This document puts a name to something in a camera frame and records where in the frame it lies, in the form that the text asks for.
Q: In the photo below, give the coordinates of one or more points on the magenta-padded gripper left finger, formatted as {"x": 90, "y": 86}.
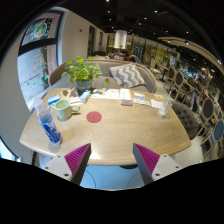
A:
{"x": 68, "y": 166}

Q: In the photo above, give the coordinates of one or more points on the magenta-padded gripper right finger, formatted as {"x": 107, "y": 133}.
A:
{"x": 156, "y": 166}

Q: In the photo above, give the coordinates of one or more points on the clear blue-labelled water bottle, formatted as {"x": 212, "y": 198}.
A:
{"x": 50, "y": 126}

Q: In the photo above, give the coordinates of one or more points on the flat round red coaster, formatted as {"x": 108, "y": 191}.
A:
{"x": 94, "y": 117}

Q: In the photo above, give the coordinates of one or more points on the grey tufted armchair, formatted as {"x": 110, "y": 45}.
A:
{"x": 186, "y": 118}

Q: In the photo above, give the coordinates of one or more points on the pale green ceramic mug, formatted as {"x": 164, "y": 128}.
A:
{"x": 62, "y": 110}

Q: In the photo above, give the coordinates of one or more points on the clear drinking glass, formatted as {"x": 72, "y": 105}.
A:
{"x": 164, "y": 110}

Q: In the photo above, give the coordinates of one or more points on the white paper napkin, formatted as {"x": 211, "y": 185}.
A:
{"x": 156, "y": 104}

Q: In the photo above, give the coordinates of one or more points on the blue white flat box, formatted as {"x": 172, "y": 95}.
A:
{"x": 53, "y": 99}

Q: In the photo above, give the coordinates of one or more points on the small yellow card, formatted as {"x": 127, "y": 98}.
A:
{"x": 158, "y": 97}

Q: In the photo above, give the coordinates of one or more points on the white blue card pack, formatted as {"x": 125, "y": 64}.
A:
{"x": 141, "y": 99}

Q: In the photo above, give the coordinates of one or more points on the small light blue box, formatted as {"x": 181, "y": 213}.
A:
{"x": 85, "y": 96}

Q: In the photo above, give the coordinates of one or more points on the group of round-backed chairs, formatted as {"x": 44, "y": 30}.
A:
{"x": 208, "y": 108}

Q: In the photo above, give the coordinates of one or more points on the white printed pamphlet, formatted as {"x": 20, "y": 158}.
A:
{"x": 108, "y": 94}

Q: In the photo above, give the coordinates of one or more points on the person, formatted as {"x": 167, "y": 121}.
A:
{"x": 116, "y": 55}
{"x": 197, "y": 93}
{"x": 134, "y": 58}

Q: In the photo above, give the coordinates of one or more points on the grey white chevron cushion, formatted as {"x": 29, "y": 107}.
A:
{"x": 128, "y": 76}

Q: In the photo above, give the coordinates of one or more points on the green potted plant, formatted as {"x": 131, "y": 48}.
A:
{"x": 82, "y": 71}

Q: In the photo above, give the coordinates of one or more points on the dark-framed window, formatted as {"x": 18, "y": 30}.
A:
{"x": 36, "y": 66}

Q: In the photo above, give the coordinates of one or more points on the curved grey beige sofa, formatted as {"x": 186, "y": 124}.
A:
{"x": 103, "y": 66}

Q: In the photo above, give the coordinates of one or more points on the group of ceiling lights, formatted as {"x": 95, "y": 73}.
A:
{"x": 155, "y": 11}

